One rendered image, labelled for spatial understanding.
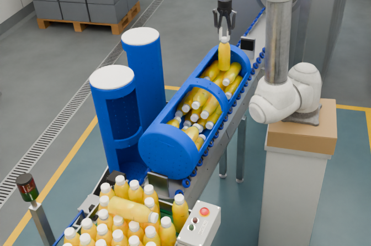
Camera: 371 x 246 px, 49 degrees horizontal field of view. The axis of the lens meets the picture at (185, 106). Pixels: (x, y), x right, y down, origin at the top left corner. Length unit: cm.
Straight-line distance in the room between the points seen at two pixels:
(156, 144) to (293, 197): 87
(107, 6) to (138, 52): 249
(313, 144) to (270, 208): 56
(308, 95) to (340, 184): 151
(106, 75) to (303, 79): 125
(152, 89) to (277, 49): 159
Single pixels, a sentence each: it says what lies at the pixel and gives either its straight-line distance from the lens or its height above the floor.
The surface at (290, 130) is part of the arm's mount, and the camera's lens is 202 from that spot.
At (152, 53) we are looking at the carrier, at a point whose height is 95.
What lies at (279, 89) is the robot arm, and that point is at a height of 137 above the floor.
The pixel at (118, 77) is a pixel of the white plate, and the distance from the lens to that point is 257.
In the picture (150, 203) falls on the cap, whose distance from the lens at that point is 169.
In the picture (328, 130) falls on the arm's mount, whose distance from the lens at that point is 204.
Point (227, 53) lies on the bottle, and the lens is 232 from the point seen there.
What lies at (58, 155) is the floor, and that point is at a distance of 371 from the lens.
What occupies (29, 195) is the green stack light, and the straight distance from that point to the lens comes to 172.
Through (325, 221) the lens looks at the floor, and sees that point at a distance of 310.
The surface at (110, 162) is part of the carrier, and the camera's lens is 292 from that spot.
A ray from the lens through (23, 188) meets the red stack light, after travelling 169.
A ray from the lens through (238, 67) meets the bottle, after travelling 243.
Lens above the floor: 237
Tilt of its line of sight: 36 degrees down
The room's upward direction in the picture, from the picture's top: 4 degrees counter-clockwise
